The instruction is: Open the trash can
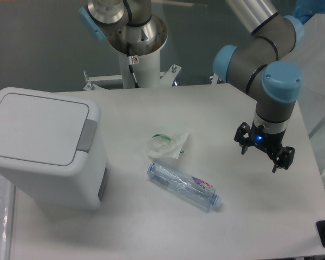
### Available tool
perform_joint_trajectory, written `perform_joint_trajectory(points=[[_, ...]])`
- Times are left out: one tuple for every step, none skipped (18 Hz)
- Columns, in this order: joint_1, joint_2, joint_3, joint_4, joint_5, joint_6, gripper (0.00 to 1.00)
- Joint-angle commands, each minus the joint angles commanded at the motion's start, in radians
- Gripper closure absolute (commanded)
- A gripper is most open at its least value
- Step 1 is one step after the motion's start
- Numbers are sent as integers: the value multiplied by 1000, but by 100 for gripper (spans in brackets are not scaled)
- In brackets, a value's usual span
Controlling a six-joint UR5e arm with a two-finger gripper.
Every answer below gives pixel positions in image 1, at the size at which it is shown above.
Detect translucent plastic sheet left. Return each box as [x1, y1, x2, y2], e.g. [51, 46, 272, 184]
[0, 175, 15, 259]

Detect crumpled clear plastic wrapper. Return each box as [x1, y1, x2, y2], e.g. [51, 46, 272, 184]
[146, 132, 189, 159]

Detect black cable on pedestal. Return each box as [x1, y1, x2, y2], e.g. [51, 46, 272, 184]
[126, 43, 140, 89]

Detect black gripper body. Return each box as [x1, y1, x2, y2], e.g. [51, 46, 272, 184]
[249, 123, 286, 160]

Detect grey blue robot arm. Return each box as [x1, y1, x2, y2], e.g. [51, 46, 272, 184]
[79, 1, 304, 169]

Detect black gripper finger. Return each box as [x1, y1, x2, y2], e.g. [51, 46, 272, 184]
[271, 146, 295, 173]
[234, 122, 254, 154]

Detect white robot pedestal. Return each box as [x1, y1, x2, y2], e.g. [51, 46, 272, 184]
[107, 15, 168, 89]

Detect white trash can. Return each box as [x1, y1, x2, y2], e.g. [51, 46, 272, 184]
[0, 87, 108, 210]

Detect clear plastic water bottle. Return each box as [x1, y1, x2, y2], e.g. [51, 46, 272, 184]
[147, 159, 222, 212]

